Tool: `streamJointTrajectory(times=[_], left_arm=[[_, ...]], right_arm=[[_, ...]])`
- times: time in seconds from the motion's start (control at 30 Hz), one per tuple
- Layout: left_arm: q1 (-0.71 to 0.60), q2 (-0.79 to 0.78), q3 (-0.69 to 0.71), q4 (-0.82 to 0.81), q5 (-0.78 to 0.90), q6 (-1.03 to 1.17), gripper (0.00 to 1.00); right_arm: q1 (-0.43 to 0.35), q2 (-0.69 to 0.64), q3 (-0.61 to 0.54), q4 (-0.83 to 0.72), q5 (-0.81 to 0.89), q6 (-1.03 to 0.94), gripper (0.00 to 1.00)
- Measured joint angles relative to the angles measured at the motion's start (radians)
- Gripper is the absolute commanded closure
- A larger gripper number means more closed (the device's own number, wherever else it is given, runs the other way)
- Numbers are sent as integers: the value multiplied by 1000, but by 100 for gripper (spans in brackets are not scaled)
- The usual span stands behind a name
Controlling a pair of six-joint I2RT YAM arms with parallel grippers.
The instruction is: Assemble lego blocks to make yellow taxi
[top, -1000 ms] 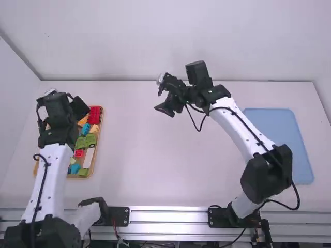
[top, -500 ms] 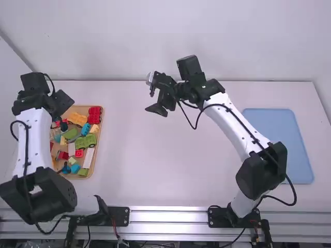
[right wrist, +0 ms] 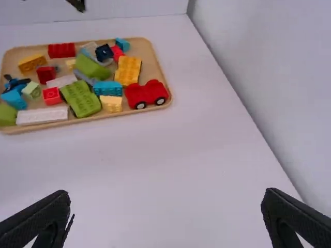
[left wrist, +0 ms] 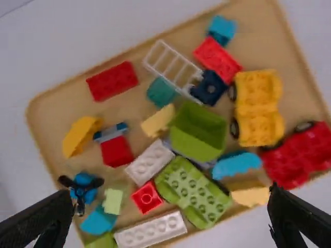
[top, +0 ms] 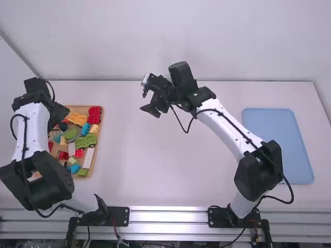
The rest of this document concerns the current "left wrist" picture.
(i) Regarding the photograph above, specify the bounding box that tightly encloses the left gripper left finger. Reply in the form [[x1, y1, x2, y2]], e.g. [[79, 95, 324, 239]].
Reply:
[[0, 190, 76, 248]]

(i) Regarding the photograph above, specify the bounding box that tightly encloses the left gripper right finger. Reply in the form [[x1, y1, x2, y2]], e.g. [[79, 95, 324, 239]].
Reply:
[[267, 181, 331, 248]]

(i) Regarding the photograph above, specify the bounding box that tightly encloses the yellow toy car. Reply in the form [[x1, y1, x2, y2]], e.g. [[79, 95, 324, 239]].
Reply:
[[227, 68, 287, 148]]

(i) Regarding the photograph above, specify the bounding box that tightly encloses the pale yellow toy brick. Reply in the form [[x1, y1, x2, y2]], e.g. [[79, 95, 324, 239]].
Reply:
[[227, 178, 271, 209], [141, 103, 176, 139]]

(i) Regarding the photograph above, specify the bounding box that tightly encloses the red toy car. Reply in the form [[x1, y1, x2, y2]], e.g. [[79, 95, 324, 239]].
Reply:
[[260, 120, 331, 191]]

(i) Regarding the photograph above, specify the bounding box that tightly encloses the light blue toy brick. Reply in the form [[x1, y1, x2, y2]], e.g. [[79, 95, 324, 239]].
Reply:
[[205, 14, 238, 47], [79, 204, 118, 236], [212, 151, 263, 181]]

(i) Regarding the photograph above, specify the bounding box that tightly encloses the pale green toy brick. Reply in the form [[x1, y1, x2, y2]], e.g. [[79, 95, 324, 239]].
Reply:
[[102, 188, 124, 215]]

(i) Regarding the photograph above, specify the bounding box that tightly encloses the green toy car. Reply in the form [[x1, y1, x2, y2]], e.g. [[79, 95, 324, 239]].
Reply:
[[154, 156, 233, 229]]

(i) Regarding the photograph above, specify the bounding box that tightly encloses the long white toy brick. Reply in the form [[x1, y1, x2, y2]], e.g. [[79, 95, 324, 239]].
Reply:
[[113, 210, 188, 248]]

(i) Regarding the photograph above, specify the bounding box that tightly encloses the blue and grey toy brick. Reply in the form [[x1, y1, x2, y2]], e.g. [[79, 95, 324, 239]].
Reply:
[[93, 121, 129, 143]]

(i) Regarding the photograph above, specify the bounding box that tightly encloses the tan tray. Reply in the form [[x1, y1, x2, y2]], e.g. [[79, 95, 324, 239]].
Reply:
[[24, 0, 331, 246]]

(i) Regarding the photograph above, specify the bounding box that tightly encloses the green toy tipper bin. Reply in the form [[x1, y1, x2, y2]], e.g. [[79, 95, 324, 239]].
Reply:
[[168, 101, 230, 163]]

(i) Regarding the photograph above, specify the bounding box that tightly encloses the small red toy brick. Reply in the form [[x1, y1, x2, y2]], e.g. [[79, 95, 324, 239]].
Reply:
[[130, 180, 165, 215]]

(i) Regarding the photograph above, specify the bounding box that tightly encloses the dark blue toy brick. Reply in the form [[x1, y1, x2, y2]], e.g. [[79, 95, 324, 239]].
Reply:
[[190, 69, 230, 106]]

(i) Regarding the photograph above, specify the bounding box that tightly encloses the teal toy brick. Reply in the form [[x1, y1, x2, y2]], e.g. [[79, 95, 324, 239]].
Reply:
[[146, 76, 182, 109]]

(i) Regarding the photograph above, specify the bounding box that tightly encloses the white toy ladder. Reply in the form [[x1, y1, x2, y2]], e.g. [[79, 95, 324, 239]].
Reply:
[[142, 39, 205, 104]]

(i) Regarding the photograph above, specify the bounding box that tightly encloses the blue toy propeller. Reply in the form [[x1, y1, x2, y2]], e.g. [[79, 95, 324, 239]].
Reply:
[[57, 172, 106, 218]]

